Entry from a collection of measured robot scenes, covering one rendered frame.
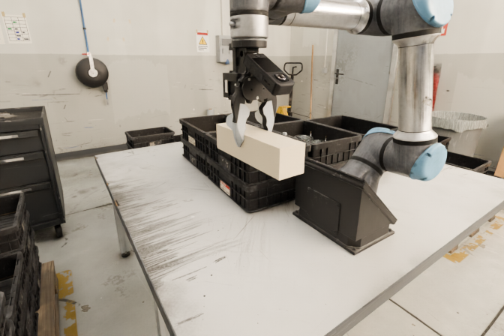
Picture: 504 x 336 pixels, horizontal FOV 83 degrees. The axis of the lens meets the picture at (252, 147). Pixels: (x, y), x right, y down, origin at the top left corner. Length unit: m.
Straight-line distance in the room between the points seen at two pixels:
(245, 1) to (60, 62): 3.82
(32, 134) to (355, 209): 1.99
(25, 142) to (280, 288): 1.92
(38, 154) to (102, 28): 2.40
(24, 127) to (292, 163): 1.97
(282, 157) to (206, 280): 0.44
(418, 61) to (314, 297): 0.66
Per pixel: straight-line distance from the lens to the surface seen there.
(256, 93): 0.58
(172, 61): 4.53
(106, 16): 4.37
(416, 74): 0.90
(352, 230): 0.92
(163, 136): 2.80
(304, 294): 0.80
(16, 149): 2.34
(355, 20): 0.91
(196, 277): 0.84
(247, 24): 0.57
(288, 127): 1.55
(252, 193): 1.05
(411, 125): 0.92
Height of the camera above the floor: 1.25
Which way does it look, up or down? 17 degrees down
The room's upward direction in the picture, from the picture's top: straight up
